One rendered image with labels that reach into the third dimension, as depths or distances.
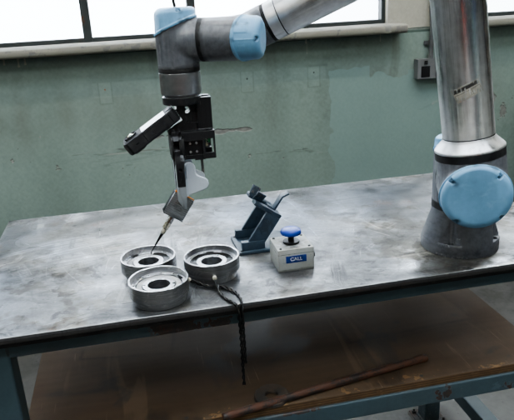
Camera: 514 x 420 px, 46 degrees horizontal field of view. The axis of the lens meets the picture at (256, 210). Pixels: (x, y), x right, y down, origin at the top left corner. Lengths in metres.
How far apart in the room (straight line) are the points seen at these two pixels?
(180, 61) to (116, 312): 0.45
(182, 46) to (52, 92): 1.65
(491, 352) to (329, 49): 1.74
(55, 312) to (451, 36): 0.80
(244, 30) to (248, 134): 1.73
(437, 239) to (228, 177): 1.69
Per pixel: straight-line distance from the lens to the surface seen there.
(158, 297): 1.04
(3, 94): 2.73
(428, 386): 1.33
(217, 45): 1.07
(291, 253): 1.15
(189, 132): 1.12
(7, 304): 1.18
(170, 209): 1.18
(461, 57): 1.03
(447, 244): 1.24
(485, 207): 1.07
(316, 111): 2.83
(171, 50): 1.10
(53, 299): 1.16
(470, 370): 1.36
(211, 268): 1.11
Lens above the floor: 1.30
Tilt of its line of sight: 19 degrees down
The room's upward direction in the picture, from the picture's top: 3 degrees counter-clockwise
